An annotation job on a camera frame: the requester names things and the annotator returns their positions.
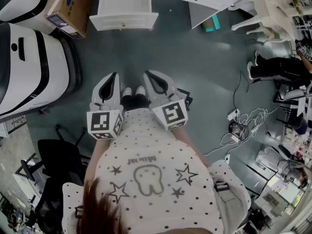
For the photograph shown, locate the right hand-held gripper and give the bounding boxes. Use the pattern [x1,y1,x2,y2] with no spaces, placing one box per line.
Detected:
[143,69,189,132]

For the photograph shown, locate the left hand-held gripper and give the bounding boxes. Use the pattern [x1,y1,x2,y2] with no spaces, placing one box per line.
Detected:
[87,72,125,140]

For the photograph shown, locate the small white drawer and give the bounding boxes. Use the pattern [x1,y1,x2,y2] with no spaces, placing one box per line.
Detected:
[89,0,159,32]

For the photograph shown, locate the person's right forearm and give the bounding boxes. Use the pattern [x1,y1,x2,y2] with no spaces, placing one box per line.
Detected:
[174,128,210,167]

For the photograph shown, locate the person's left forearm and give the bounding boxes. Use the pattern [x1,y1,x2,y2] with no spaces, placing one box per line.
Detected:
[84,137,114,187]

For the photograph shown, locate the person's legs in black trousers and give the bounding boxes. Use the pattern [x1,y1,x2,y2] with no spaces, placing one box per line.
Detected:
[121,93,152,112]

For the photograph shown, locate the white polka-dot shirt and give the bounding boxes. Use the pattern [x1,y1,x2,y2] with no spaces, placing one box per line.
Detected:
[62,107,252,234]

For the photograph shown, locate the white power strip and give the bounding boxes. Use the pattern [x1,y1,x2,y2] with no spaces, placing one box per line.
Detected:
[227,108,239,121]

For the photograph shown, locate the white and black delivery robot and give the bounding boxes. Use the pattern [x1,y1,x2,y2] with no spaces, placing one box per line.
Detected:
[0,0,53,33]
[0,22,82,121]

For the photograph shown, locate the black office chair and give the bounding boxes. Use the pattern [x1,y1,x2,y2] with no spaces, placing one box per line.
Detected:
[16,124,91,234]

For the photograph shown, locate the brown cardboard box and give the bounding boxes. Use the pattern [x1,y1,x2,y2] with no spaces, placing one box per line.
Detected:
[44,0,95,39]

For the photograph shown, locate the white flat stick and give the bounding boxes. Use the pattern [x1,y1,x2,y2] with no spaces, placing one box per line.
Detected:
[47,0,67,16]

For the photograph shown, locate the grey office chair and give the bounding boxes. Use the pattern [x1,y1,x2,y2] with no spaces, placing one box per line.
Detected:
[275,83,312,134]

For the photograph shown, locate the white ornate vanity table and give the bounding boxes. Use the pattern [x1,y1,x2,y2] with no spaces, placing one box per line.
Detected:
[228,0,312,43]

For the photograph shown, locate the black cable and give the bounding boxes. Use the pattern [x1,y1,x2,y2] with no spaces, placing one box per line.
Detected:
[233,71,259,112]

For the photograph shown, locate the white cable tangle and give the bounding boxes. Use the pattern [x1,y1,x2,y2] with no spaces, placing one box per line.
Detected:
[203,106,281,157]

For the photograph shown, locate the grey shoulder strap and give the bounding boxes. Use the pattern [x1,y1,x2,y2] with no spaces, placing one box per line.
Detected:
[74,205,85,219]
[212,179,243,229]

